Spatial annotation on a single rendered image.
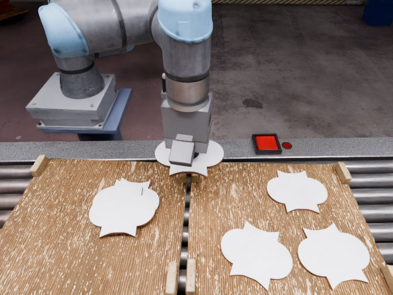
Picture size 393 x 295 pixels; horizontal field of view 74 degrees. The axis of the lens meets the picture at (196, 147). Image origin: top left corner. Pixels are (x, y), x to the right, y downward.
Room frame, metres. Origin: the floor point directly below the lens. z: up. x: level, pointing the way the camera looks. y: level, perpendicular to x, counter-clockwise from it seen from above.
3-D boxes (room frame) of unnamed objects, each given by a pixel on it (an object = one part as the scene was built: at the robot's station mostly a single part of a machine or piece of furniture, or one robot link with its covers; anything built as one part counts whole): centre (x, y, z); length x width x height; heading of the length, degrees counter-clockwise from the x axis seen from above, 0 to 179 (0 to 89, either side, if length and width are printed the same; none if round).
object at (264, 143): (0.57, -0.21, 0.92); 0.06 x 0.06 x 0.01; 1
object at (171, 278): (0.17, 0.05, 0.95); 0.06 x 0.02 x 0.03; 177
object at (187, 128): (0.37, 0.02, 1.17); 0.12 x 0.09 x 0.16; 169
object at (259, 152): (0.57, -0.21, 0.92); 0.08 x 0.08 x 0.02; 1
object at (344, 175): (0.44, -0.39, 0.95); 0.06 x 0.02 x 0.03; 179
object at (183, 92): (0.39, 0.02, 1.25); 0.08 x 0.08 x 0.05
